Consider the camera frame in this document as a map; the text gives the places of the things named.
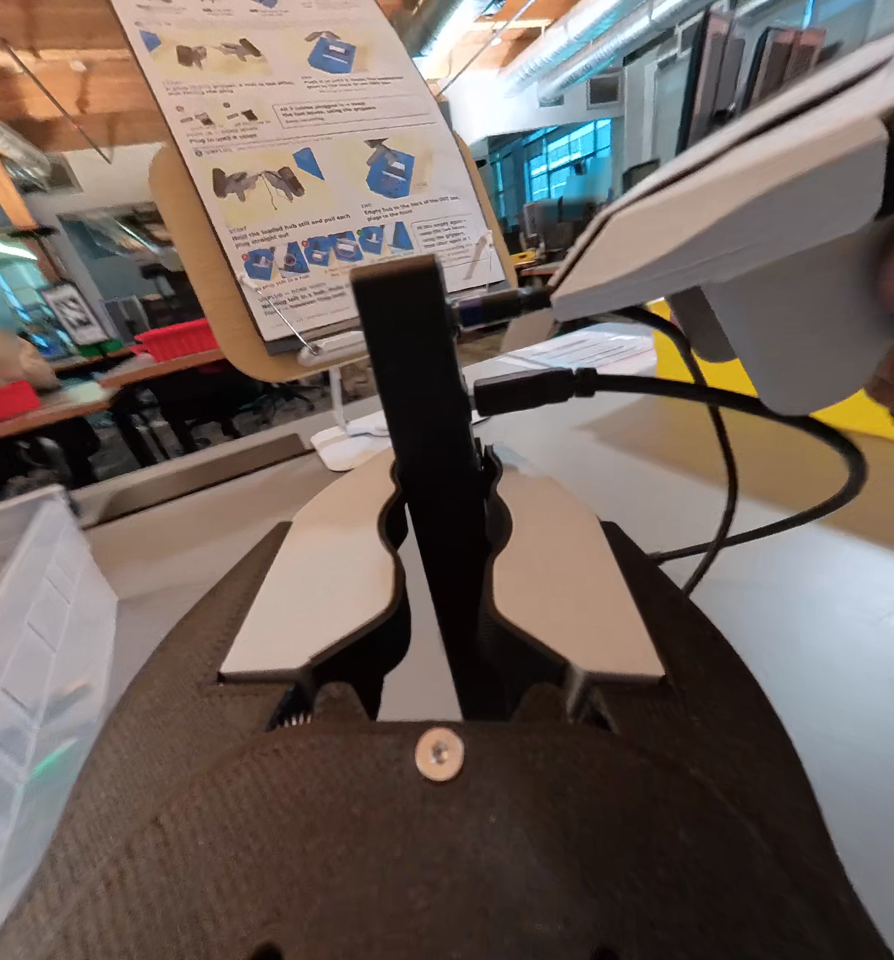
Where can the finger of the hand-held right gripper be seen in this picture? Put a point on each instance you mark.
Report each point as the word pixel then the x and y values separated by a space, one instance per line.
pixel 777 120
pixel 754 240

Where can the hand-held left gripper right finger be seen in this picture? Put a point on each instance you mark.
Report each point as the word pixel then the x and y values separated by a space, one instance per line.
pixel 574 592

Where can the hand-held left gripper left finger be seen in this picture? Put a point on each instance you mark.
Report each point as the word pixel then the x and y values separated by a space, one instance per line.
pixel 319 585

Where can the yellow plastic bin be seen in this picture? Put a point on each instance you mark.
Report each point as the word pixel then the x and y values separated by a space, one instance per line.
pixel 717 375

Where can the black USB hub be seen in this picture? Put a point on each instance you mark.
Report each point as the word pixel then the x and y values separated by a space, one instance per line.
pixel 417 375

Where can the clear plastic bin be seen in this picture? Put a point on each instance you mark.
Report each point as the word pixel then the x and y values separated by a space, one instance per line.
pixel 27 637

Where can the grey desk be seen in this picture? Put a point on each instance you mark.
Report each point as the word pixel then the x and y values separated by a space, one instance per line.
pixel 792 637

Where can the black monitor rack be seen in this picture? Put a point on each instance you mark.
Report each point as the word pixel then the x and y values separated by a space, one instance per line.
pixel 747 60

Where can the white paper sheet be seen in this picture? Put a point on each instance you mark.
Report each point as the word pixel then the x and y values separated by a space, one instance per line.
pixel 582 349

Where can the wooden table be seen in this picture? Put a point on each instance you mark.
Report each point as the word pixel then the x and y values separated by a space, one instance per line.
pixel 169 367
pixel 42 416

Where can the red plastic bin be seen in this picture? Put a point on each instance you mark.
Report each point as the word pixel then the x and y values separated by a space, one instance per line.
pixel 177 341
pixel 1 403

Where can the instruction sheet on white stand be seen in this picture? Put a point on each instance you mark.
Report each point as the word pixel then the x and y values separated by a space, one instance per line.
pixel 192 247

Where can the black white tag sign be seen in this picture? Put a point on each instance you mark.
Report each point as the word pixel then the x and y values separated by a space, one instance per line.
pixel 73 315

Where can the printed instruction sheet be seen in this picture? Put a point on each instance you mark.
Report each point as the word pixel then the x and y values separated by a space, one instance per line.
pixel 304 150

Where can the metal air duct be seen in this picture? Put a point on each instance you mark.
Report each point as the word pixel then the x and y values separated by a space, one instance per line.
pixel 582 37

